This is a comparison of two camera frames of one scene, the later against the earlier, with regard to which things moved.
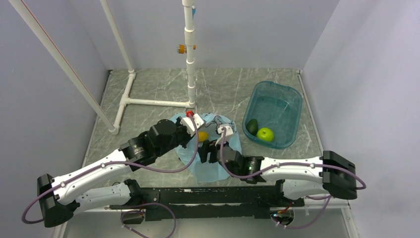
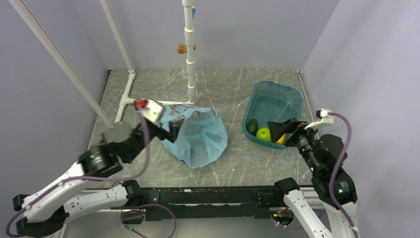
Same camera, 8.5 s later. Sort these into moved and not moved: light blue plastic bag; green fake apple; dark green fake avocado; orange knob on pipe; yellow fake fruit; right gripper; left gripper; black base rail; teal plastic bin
Moved: right gripper; light blue plastic bag; yellow fake fruit; left gripper
Not moved: green fake apple; teal plastic bin; orange knob on pipe; dark green fake avocado; black base rail
